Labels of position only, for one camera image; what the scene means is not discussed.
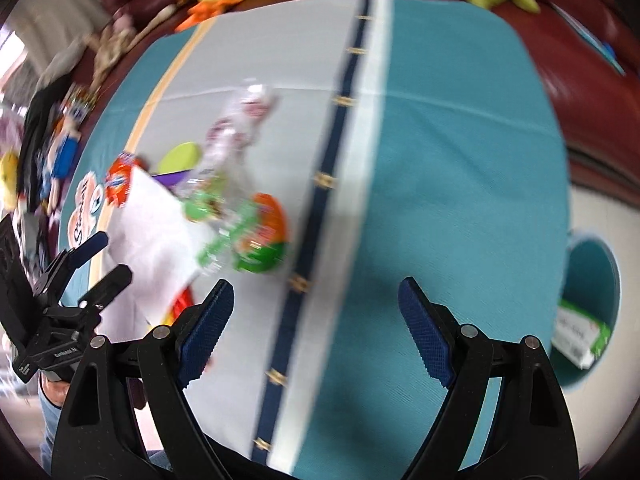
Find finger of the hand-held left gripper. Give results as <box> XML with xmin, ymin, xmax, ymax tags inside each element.
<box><xmin>77</xmin><ymin>264</ymin><xmax>133</xmax><ymax>311</ymax></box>
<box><xmin>35</xmin><ymin>231</ymin><xmax>110</xmax><ymax>306</ymax></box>

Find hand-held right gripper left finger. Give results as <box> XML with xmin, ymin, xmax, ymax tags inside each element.
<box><xmin>50</xmin><ymin>279</ymin><xmax>236</xmax><ymax>480</ymax></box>

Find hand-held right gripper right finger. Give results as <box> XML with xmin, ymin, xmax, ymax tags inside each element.
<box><xmin>397</xmin><ymin>276</ymin><xmax>581</xmax><ymax>480</ymax></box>

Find white paper napkin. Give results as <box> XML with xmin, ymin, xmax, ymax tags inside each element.
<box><xmin>107</xmin><ymin>167</ymin><xmax>221</xmax><ymax>326</ymax></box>

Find purple green wrapper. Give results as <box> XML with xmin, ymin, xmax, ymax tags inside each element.
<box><xmin>152</xmin><ymin>172</ymin><xmax>193</xmax><ymax>193</ymax></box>

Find orange green snack wrapper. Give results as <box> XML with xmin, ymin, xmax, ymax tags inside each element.
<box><xmin>232</xmin><ymin>192</ymin><xmax>290</xmax><ymax>275</ymax></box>

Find yellow-green round lid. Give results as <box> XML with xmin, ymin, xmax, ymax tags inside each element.
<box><xmin>156</xmin><ymin>142</ymin><xmax>205</xmax><ymax>176</ymax></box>

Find small green white carton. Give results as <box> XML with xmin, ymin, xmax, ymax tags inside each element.
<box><xmin>551</xmin><ymin>300</ymin><xmax>613</xmax><ymax>370</ymax></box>

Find clear plastic packaging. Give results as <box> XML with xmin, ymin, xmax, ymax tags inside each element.
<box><xmin>177</xmin><ymin>79</ymin><xmax>278</xmax><ymax>276</ymax></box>

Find teal trash bin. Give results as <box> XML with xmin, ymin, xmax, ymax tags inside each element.
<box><xmin>552</xmin><ymin>230</ymin><xmax>623</xmax><ymax>391</ymax></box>

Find person's blue jeans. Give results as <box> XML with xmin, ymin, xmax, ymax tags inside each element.
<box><xmin>39</xmin><ymin>390</ymin><xmax>68</xmax><ymax>466</ymax></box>

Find blue orange cartoon doll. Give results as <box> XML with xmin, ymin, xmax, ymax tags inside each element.
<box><xmin>42</xmin><ymin>100</ymin><xmax>86</xmax><ymax>211</ymax></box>

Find small yellow toy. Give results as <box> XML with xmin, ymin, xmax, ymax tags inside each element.
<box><xmin>0</xmin><ymin>152</ymin><xmax>21</xmax><ymax>211</ymax></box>

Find dark cloth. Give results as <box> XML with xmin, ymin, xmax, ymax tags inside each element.
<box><xmin>20</xmin><ymin>85</ymin><xmax>56</xmax><ymax>201</ymax></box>

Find shiny patterned packet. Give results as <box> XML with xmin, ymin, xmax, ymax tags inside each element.
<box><xmin>67</xmin><ymin>85</ymin><xmax>103</xmax><ymax>121</ymax></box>

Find teal and grey tablecloth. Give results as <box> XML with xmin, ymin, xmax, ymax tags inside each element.
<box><xmin>60</xmin><ymin>0</ymin><xmax>573</xmax><ymax>478</ymax></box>

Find white cloth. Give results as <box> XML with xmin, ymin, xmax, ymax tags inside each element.
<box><xmin>37</xmin><ymin>35</ymin><xmax>91</xmax><ymax>86</ymax></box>

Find beige long-limbed rabbit plush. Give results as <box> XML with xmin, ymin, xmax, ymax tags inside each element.
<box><xmin>82</xmin><ymin>4</ymin><xmax>178</xmax><ymax>96</ymax></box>

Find beige curtain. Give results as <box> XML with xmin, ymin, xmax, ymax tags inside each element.
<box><xmin>0</xmin><ymin>0</ymin><xmax>116</xmax><ymax>81</ymax></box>

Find maroon leather sofa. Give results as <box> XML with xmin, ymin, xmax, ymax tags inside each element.
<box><xmin>100</xmin><ymin>0</ymin><xmax>640</xmax><ymax>186</ymax></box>

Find blue picture book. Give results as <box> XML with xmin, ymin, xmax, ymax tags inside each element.
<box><xmin>550</xmin><ymin>2</ymin><xmax>626</xmax><ymax>77</ymax></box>

